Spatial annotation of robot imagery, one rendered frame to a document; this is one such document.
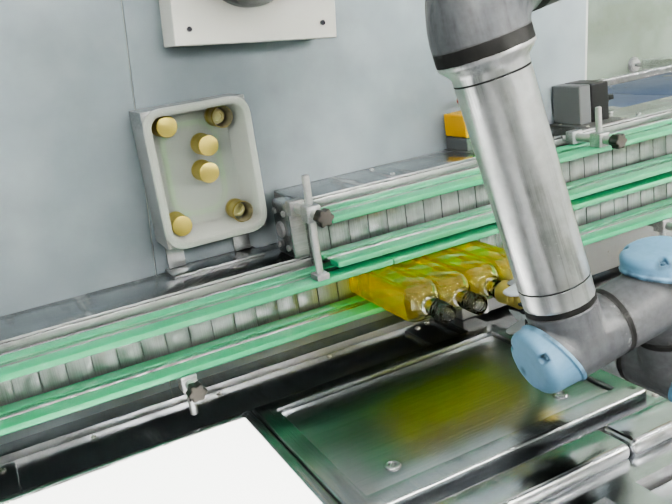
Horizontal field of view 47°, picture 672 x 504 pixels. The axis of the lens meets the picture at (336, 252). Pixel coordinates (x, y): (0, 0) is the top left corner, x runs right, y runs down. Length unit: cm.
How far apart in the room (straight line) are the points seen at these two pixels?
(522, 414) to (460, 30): 59
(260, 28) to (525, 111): 64
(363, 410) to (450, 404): 13
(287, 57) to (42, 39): 40
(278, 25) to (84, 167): 38
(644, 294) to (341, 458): 45
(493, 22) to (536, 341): 31
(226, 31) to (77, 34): 23
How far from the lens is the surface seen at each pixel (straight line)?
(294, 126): 139
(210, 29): 126
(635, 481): 104
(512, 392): 118
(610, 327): 84
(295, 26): 130
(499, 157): 75
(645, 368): 95
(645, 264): 87
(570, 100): 167
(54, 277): 132
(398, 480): 100
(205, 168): 127
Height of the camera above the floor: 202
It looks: 60 degrees down
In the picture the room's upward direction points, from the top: 114 degrees clockwise
